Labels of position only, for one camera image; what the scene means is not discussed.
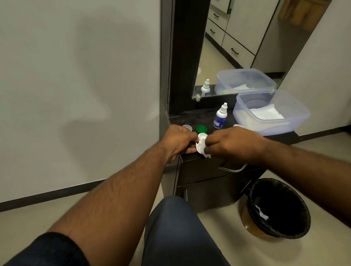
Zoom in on person's left hand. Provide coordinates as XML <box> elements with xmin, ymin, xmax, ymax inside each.
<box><xmin>159</xmin><ymin>122</ymin><xmax>202</xmax><ymax>164</ymax></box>

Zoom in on person's right hand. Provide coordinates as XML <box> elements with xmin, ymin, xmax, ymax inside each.
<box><xmin>202</xmin><ymin>123</ymin><xmax>272</xmax><ymax>170</ymax></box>

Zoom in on white contact lens case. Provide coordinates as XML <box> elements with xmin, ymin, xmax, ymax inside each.
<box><xmin>194</xmin><ymin>132</ymin><xmax>212</xmax><ymax>160</ymax></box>

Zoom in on white tissue sheet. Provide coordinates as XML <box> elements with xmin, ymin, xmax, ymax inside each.
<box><xmin>197</xmin><ymin>123</ymin><xmax>246</xmax><ymax>147</ymax></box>

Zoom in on small solution dropper bottle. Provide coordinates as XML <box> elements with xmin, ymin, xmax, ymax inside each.
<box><xmin>211</xmin><ymin>102</ymin><xmax>231</xmax><ymax>130</ymax></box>

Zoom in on person's left forearm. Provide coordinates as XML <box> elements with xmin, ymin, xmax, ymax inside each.
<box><xmin>40</xmin><ymin>143</ymin><xmax>189</xmax><ymax>266</ymax></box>

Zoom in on person's right forearm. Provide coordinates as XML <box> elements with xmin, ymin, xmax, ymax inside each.
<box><xmin>254</xmin><ymin>131</ymin><xmax>351</xmax><ymax>266</ymax></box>

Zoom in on clear plastic container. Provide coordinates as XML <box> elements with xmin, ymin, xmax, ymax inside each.
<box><xmin>230</xmin><ymin>85</ymin><xmax>313</xmax><ymax>140</ymax></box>

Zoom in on stack of white tissues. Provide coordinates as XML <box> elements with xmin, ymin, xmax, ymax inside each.
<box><xmin>247</xmin><ymin>102</ymin><xmax>286</xmax><ymax>123</ymax></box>

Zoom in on black dresser cabinet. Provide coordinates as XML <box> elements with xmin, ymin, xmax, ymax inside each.
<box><xmin>142</xmin><ymin>0</ymin><xmax>307</xmax><ymax>216</ymax></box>

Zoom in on crumpled white tissue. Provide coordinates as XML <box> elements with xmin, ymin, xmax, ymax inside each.
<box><xmin>253</xmin><ymin>203</ymin><xmax>270</xmax><ymax>223</ymax></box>

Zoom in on trash bin with black liner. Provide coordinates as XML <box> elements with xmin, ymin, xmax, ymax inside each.
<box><xmin>236</xmin><ymin>173</ymin><xmax>314</xmax><ymax>245</ymax></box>

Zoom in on dresser mirror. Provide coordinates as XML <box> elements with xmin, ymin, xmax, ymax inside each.
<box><xmin>182</xmin><ymin>0</ymin><xmax>351</xmax><ymax>100</ymax></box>

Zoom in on dark blue trousers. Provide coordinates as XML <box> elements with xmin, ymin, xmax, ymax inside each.
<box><xmin>120</xmin><ymin>190</ymin><xmax>235</xmax><ymax>266</ymax></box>

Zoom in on silver drawer handle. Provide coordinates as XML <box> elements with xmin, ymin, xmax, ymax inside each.
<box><xmin>218</xmin><ymin>163</ymin><xmax>250</xmax><ymax>175</ymax></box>

